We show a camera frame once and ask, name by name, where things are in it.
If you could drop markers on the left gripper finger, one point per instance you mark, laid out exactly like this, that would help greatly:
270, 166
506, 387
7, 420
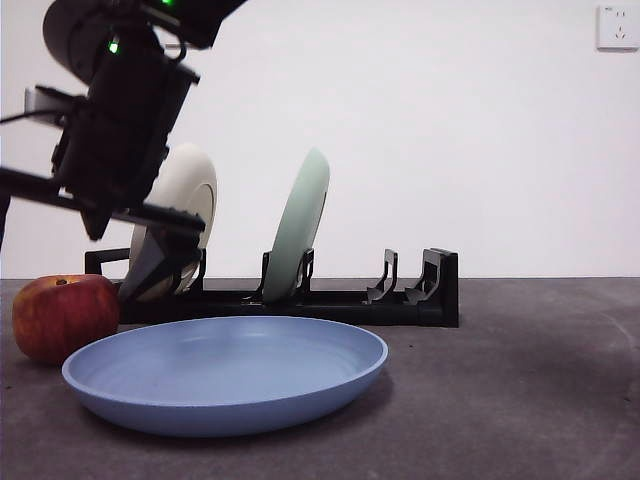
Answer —
165, 255
3, 215

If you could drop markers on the red yellow apple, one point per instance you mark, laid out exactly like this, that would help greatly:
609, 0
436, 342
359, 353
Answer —
60, 320

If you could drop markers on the blue plate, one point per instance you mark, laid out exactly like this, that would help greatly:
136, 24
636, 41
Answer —
225, 400

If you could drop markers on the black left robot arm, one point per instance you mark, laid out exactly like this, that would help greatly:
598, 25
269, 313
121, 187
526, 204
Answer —
70, 30

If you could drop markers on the cream white plate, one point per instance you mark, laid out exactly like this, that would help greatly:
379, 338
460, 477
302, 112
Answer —
195, 175

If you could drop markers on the pale green plate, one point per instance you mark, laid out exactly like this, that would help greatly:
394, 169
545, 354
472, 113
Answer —
300, 225

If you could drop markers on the black plate rack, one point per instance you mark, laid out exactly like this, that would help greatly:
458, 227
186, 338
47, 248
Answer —
340, 311

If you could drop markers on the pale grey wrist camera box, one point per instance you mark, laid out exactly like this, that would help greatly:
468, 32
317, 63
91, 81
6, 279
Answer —
40, 102

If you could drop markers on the white wall socket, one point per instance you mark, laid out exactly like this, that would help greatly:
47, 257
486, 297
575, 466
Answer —
618, 27

